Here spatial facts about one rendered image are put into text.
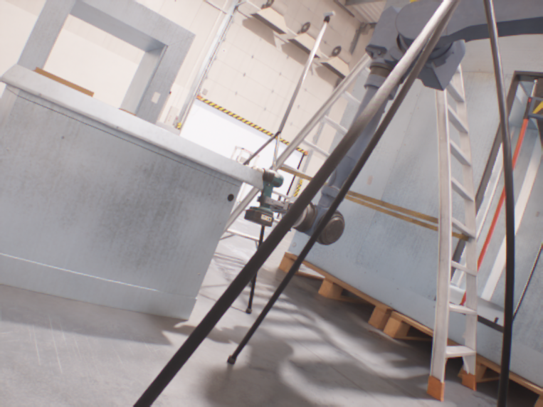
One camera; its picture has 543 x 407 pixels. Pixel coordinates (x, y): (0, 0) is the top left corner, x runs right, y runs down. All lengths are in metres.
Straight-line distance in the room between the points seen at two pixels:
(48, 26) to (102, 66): 8.03
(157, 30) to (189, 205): 2.14
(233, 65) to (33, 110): 11.37
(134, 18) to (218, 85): 9.03
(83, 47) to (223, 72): 4.06
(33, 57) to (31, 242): 2.04
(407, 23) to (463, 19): 0.26
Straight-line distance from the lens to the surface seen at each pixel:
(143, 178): 1.42
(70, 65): 11.11
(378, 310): 3.09
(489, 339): 2.81
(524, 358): 2.74
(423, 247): 3.10
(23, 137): 1.31
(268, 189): 1.76
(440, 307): 2.16
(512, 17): 1.87
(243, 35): 12.73
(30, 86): 1.26
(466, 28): 1.89
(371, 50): 2.16
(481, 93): 3.35
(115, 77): 11.30
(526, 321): 2.75
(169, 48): 3.45
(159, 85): 3.41
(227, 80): 12.40
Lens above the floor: 0.58
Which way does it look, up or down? level
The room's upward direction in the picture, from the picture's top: 23 degrees clockwise
